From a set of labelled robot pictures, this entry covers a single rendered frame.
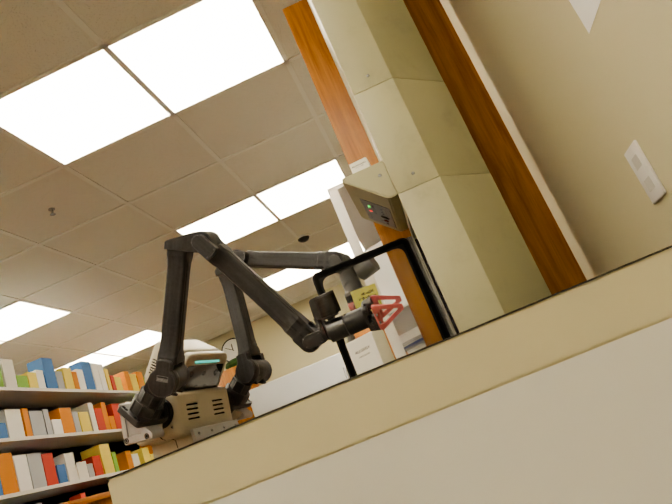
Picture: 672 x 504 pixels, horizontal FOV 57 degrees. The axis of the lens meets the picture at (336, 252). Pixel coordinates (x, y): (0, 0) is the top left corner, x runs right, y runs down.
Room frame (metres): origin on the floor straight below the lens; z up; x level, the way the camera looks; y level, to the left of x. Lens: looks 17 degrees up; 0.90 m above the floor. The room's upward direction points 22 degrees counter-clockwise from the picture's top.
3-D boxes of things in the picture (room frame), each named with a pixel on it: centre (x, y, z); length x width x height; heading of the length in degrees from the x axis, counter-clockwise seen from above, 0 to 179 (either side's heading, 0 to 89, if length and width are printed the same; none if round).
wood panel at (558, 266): (1.80, -0.39, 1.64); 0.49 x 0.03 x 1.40; 85
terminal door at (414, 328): (1.74, -0.06, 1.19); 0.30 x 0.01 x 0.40; 89
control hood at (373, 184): (1.60, -0.15, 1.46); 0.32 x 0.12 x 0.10; 175
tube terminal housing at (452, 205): (1.58, -0.34, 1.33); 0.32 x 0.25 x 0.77; 175
